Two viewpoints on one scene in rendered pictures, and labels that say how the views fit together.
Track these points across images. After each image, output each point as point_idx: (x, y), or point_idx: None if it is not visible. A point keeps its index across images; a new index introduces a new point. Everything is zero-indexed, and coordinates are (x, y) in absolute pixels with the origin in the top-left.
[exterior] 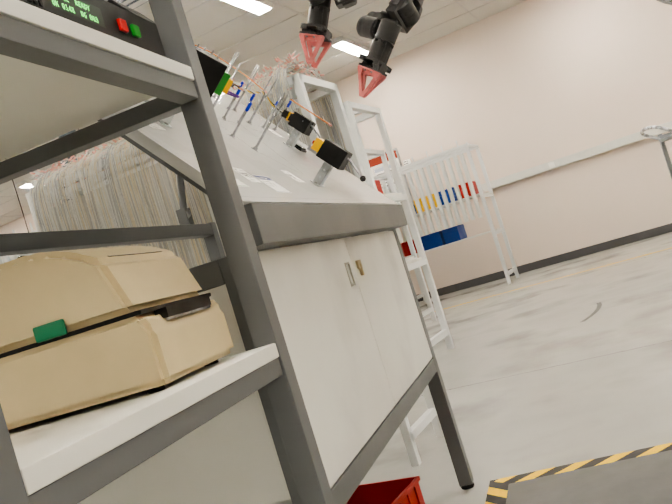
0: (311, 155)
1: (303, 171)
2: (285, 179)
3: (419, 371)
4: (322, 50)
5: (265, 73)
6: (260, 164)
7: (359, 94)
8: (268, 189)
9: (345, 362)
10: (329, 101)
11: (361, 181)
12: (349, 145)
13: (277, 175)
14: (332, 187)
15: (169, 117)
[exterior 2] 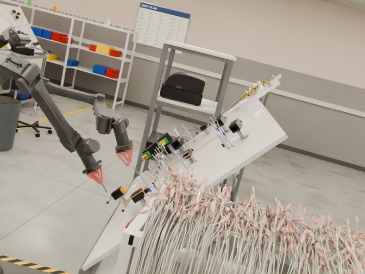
0: None
1: (132, 201)
2: (133, 191)
3: None
4: (121, 156)
5: (207, 186)
6: (141, 185)
7: (102, 181)
8: (134, 184)
9: None
10: (139, 262)
11: (106, 249)
12: None
13: (136, 188)
14: (120, 211)
15: (159, 163)
